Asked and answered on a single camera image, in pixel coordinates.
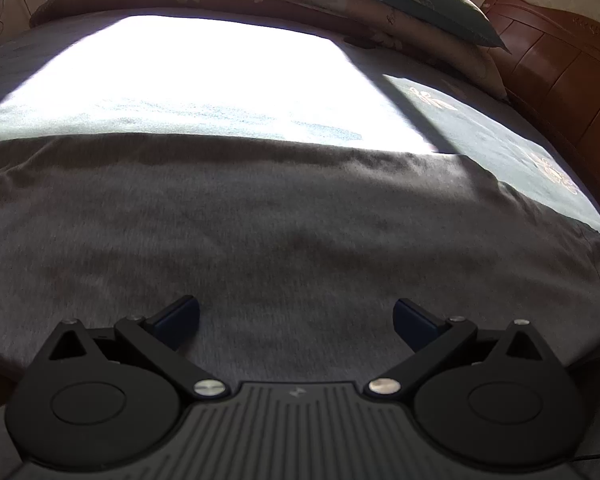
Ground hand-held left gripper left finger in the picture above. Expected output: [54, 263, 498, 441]
[47, 296, 228, 401]

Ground teal printed bed sheet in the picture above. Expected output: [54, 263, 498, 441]
[0, 7, 600, 246]

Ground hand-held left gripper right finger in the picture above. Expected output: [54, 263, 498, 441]
[365, 297, 548, 400]

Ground grey drawstring sweatpants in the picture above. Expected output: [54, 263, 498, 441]
[0, 132, 600, 480]

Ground wooden headboard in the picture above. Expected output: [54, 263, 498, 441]
[480, 0, 600, 241]

